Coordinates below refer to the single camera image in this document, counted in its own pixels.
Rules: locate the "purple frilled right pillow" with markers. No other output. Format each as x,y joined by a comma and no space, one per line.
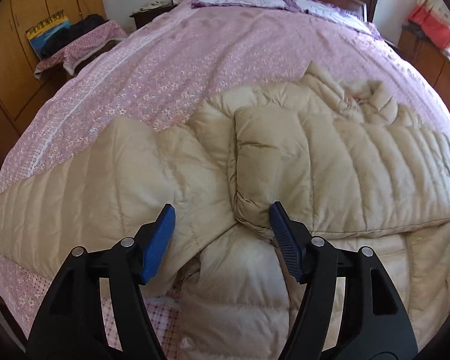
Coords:
332,14

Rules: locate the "black clothing on chair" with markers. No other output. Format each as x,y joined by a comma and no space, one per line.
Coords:
65,36

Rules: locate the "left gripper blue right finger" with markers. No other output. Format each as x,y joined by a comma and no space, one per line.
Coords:
374,323

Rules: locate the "purple frilled left pillow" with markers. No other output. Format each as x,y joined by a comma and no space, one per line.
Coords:
285,5

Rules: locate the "beige puffer down jacket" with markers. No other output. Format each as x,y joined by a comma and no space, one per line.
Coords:
345,159

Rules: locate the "pink floral bedspread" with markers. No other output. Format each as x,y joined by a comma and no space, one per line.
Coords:
163,72

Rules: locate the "purple frilled pillow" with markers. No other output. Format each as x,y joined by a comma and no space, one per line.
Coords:
285,5
332,14

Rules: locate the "yellow blue book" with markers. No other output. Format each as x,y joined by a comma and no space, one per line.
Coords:
39,34

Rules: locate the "chair with pink floral cover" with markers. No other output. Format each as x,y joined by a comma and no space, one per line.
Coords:
82,48

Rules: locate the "dark wooden nightstand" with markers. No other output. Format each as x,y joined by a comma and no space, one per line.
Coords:
151,11

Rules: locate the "brown wooden dresser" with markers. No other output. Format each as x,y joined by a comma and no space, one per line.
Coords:
432,64

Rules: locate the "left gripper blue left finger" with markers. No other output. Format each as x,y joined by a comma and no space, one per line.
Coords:
69,323

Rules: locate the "yellow wooden wardrobe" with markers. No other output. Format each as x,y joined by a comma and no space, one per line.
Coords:
21,94

